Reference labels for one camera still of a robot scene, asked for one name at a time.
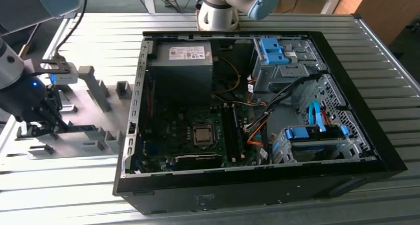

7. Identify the black cable bundle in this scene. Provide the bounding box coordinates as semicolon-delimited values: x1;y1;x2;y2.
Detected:
244;74;320;135

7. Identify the black camera bracket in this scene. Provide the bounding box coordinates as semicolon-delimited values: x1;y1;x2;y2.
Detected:
25;58;72;76

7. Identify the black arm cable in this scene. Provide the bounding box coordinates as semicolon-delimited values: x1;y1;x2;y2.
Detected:
53;0;89;61

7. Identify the yellow wire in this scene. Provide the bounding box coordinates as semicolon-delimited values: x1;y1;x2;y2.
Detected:
211;57;243;99

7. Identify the wooden cabinet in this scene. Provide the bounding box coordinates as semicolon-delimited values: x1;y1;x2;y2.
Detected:
355;0;420;48

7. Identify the grey parts rack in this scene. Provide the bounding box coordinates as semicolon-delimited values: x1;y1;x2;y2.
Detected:
25;65;133;161

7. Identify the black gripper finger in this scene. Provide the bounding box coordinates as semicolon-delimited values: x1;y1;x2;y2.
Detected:
15;123;58;139
46;108;70;134

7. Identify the black RAM slot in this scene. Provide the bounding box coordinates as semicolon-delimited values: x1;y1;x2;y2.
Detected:
219;104;236;162

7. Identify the black graphics card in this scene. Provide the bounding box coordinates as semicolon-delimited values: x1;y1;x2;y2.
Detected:
173;153;224;171

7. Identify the blue flat wire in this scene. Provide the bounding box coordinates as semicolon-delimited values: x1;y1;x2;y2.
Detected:
308;100;327;132

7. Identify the blue plastic bay latch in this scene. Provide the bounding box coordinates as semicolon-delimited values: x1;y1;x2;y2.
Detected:
258;37;291;65

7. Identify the grey metal drive cage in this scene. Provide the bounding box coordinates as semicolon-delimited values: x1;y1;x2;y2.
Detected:
250;37;328;94

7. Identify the black PC case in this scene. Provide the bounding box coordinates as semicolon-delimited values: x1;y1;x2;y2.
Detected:
112;30;407;215

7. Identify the wooden desk white frame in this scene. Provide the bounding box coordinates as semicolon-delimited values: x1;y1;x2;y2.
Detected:
140;0;348;14

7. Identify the grey power supply unit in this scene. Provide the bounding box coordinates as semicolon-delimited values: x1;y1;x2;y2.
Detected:
151;41;213;106

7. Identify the grey metal disk bay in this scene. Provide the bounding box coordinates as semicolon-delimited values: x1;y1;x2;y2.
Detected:
267;125;377;165

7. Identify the green motherboard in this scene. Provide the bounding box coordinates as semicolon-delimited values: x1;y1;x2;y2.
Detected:
137;103;263;173

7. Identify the orange wire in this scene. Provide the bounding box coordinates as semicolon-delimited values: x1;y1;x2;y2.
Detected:
245;125;263;146

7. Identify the CPU socket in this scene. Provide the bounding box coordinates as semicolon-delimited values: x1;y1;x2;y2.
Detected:
191;121;217;149

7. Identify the hard disk in blue carrier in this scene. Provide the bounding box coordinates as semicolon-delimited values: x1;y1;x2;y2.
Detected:
283;125;348;140

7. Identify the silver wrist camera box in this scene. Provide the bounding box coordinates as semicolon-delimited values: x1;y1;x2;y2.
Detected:
50;65;80;85

